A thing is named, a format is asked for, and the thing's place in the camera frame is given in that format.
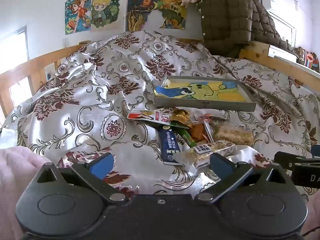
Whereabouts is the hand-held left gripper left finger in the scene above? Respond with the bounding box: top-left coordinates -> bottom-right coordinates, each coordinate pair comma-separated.
32,152 -> 128,204

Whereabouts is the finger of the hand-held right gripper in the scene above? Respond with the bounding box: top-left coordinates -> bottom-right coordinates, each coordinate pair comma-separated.
274,151 -> 320,173

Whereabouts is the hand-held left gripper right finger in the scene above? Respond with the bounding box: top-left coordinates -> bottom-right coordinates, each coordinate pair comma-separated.
195,152 -> 292,204

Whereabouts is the clear cracker packet with label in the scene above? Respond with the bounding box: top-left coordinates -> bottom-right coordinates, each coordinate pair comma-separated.
172,140 -> 236,170

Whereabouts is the clear rice cracker packet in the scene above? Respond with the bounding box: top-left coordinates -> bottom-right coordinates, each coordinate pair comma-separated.
214,124 -> 255,146

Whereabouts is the clear packet of orange snacks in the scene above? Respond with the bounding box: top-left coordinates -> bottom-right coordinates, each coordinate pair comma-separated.
189,114 -> 214,143

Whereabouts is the green snack packet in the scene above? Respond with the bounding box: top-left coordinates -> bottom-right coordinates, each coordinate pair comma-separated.
172,122 -> 198,148

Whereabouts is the dark blue snack packet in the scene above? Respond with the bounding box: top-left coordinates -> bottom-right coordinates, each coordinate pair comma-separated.
157,126 -> 182,166

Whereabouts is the gold foil snack packet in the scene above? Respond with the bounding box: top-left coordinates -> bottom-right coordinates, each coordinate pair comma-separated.
169,108 -> 197,128

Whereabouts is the white and red snack packet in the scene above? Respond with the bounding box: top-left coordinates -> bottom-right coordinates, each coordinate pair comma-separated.
127,109 -> 175,126

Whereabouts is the grey tray with cartoon picture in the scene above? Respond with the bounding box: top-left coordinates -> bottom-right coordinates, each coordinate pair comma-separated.
154,76 -> 257,112

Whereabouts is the person's right forearm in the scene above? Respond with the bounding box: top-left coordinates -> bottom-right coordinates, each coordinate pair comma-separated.
300,187 -> 320,240

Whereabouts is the floral patterned satin blanket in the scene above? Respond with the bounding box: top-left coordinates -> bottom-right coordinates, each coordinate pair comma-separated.
0,29 -> 320,202

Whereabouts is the colourful printed box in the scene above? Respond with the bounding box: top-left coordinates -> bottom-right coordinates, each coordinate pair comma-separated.
294,46 -> 320,73

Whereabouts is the olive quilted jacket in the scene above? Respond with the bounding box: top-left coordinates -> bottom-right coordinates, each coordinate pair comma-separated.
195,0 -> 293,58

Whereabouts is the white air conditioner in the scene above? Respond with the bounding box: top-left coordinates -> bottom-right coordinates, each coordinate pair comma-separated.
261,0 -> 298,12

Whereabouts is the wooden bed frame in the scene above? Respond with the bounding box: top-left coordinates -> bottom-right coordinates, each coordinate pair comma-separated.
0,40 -> 320,125

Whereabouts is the blond figure wall poster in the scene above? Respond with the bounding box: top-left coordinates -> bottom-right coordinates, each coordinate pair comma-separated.
90,0 -> 126,32

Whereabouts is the yellow swirl wall poster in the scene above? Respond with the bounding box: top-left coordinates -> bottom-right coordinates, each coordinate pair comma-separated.
126,0 -> 187,32

